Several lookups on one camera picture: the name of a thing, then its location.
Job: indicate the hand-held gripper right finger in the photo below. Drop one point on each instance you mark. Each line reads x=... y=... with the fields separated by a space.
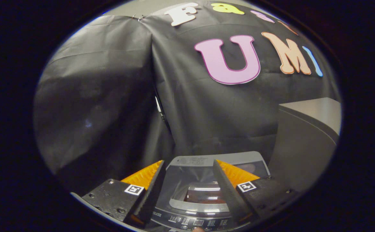
x=229 y=193

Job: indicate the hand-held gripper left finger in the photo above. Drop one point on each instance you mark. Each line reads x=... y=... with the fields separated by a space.
x=150 y=193

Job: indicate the black backdrop cloth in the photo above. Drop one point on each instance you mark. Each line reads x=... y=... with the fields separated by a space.
x=110 y=96

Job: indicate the cream cabinet with grey frame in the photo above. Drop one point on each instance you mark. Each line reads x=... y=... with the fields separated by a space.
x=303 y=145

